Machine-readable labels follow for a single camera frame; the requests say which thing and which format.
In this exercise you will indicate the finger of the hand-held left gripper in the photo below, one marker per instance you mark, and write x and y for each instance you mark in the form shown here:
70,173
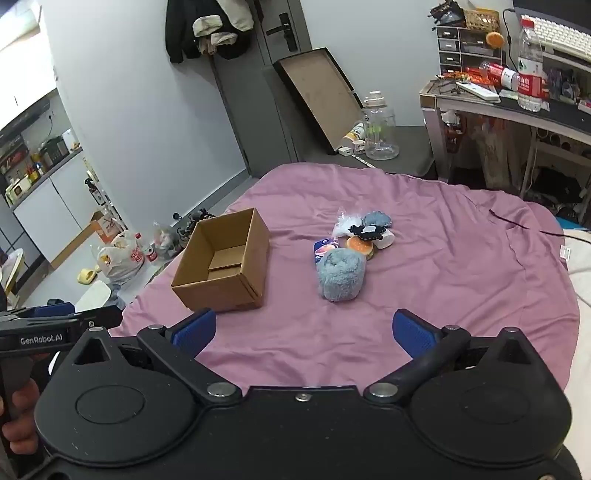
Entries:
55,309

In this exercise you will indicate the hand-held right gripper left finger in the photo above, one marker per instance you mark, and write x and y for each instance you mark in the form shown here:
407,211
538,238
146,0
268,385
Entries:
194,330

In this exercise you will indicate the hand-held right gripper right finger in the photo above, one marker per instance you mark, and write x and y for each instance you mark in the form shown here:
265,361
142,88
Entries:
413,334

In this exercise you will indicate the brown cardboard box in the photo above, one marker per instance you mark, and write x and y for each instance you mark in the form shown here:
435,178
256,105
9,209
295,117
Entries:
203,286

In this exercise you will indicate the blue fluffy plush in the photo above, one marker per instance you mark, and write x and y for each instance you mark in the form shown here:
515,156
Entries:
341,277

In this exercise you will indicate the white fluffy puff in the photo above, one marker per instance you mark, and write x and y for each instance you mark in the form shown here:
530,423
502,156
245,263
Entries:
385,239

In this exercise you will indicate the burger toy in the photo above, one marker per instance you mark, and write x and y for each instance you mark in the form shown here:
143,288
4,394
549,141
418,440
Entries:
360,245

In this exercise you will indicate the black lace coaster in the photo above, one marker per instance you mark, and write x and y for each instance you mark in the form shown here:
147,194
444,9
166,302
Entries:
364,232

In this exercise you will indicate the blue tissue packet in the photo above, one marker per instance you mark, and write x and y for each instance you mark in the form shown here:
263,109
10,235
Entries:
324,249

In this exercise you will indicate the person's left hand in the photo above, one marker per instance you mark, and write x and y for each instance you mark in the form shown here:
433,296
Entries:
21,415

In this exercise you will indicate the small yellow plastic object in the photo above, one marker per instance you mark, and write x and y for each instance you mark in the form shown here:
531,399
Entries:
87,277

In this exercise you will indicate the purple bed sheet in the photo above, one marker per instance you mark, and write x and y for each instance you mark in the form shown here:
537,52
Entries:
438,286

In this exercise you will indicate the white plastic shopping bag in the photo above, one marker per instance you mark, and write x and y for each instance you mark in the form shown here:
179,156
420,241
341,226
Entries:
120,261

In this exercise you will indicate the red label bottle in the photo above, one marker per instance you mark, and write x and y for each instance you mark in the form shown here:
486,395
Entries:
149,254

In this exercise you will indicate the clear bag of items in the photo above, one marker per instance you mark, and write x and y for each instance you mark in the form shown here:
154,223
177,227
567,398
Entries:
166,242

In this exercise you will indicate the orange cardboard box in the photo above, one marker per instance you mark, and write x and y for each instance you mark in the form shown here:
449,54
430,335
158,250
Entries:
106,228

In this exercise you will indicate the grey sneaker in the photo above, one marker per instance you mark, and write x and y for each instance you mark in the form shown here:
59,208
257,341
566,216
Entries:
187,227
203,214

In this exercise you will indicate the red cap bottle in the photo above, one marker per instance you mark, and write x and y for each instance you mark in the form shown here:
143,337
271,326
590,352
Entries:
138,241

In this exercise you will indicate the white kitchen cabinet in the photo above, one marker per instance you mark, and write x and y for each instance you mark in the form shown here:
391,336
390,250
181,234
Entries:
60,203

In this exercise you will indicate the blue denim pad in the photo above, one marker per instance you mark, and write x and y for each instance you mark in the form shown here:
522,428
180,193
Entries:
377,218

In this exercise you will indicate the clear bag of white stuffing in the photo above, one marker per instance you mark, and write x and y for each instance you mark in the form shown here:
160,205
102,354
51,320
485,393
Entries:
346,222

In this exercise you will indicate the black countertop appliance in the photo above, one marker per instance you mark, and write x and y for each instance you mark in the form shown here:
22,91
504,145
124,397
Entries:
56,150

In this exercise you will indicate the white label tag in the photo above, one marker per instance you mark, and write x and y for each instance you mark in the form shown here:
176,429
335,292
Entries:
565,253

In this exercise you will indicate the wooden ruler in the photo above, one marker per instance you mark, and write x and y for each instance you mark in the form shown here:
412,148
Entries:
364,161

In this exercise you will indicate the grey bench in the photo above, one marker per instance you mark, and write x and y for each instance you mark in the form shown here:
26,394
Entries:
411,147

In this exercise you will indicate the black range hood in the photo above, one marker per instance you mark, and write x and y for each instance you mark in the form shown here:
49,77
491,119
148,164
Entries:
23,117

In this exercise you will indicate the white charger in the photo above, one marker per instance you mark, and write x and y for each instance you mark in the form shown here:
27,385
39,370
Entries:
345,151

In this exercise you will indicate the small cube toy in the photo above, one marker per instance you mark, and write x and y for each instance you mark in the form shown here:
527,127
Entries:
358,146

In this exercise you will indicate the clear plastic jar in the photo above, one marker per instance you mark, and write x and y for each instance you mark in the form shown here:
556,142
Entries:
381,134

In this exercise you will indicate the white supplement bottle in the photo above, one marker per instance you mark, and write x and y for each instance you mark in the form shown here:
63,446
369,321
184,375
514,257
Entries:
354,134

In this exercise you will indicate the white desk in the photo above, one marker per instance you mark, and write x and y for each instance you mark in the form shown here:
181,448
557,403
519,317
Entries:
461,108

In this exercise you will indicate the grey door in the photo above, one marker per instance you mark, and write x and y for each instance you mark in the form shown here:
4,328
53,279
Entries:
258,101

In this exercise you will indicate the white remote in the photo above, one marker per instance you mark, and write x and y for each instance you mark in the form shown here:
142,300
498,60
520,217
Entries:
480,92

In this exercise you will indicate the black desk mat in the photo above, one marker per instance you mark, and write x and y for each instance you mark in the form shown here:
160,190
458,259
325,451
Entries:
554,117

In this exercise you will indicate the large flat brown box lid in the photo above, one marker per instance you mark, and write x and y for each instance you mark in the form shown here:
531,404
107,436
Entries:
318,87

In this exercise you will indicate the red cylindrical container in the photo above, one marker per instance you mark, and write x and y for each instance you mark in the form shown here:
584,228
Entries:
496,73

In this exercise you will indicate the clear water bottle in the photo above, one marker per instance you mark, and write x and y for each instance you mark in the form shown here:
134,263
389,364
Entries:
530,69

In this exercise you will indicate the grey drawer organizer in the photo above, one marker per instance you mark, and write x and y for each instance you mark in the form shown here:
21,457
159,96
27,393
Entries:
450,44

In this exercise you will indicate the black hanging jacket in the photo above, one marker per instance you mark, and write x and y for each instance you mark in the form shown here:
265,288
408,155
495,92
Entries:
178,32

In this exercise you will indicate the orange plush ball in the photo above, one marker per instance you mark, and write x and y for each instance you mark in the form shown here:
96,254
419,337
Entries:
494,40

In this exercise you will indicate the beige hanging garment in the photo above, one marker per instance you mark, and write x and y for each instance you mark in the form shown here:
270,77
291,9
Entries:
235,16

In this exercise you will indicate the wicker basket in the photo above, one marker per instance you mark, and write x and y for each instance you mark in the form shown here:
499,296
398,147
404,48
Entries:
482,19

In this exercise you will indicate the white keyboard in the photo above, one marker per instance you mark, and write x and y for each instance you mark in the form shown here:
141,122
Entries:
563,34

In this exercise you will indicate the black monitor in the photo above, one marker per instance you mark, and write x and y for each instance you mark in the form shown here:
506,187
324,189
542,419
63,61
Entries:
554,7

